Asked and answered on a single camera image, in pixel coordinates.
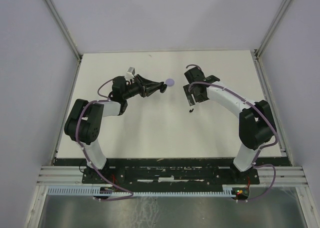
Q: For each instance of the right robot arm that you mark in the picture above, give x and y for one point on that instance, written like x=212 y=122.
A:
x=257 y=129

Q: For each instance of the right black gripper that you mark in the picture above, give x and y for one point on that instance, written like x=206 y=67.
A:
x=190 y=97

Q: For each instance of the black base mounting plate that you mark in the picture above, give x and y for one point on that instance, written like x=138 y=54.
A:
x=210 y=175

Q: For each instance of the right aluminium frame post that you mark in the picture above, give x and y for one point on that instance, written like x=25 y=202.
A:
x=279 y=16

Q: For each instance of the aluminium frame post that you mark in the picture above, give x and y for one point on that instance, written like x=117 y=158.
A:
x=279 y=16
x=63 y=28

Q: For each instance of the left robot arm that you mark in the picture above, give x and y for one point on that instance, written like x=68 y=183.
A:
x=84 y=121

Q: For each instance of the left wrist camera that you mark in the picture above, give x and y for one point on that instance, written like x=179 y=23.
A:
x=130 y=74

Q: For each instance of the left aluminium frame post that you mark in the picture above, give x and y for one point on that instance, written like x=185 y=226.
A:
x=63 y=28

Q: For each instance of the purple earbud charging case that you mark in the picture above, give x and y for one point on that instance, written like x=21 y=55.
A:
x=169 y=82

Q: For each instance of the black earbud charging case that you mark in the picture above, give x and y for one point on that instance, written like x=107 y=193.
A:
x=163 y=88

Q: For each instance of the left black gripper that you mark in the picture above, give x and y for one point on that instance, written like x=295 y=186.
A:
x=150 y=86

